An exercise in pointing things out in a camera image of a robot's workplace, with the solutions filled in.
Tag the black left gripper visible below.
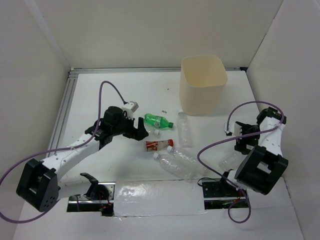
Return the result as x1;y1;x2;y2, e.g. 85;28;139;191
111;111;149;141

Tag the clear crushed bottle white cap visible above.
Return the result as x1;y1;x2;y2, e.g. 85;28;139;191
147;127;160;137

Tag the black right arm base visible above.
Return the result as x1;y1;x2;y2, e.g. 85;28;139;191
197;177;248;210

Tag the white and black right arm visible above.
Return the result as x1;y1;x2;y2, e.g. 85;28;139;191
218;107;289;196

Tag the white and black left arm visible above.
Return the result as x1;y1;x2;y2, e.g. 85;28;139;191
16;101;149;212

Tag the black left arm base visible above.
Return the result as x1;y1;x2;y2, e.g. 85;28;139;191
66;172;116;217

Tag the clear bottle beside bin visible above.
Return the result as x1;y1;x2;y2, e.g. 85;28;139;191
177;111;193;148

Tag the cream plastic bin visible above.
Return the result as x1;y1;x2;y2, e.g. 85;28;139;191
179;55;228;116

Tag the red label bottle red cap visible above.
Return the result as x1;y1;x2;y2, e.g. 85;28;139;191
145;139;174;152

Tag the green plastic bottle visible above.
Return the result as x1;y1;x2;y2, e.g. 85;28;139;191
144;113;174;130

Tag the clear bottle white cap upper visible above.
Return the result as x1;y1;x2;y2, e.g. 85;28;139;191
166;146;207;176

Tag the clear bottle white cap lower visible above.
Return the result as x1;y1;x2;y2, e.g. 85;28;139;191
153;152;196;182

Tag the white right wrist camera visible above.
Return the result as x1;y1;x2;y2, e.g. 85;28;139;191
224;122;242;136

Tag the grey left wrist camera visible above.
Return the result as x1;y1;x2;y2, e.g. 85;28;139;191
122;101;139;120

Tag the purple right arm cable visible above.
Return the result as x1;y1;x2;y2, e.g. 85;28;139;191
196;100;287;223

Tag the aluminium frame rail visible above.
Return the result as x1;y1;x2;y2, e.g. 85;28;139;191
49;67;258;153

